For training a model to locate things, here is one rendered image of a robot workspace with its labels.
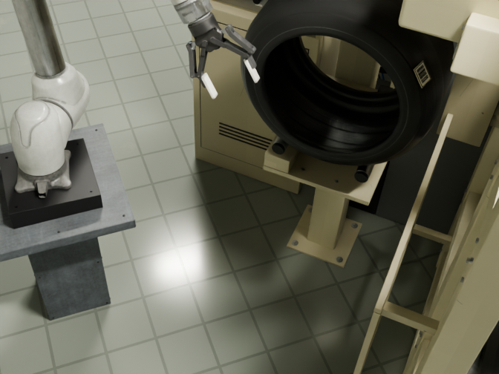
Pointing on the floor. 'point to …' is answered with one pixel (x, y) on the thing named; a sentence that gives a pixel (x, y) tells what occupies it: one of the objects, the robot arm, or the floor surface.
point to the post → (336, 214)
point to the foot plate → (341, 252)
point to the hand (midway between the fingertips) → (234, 85)
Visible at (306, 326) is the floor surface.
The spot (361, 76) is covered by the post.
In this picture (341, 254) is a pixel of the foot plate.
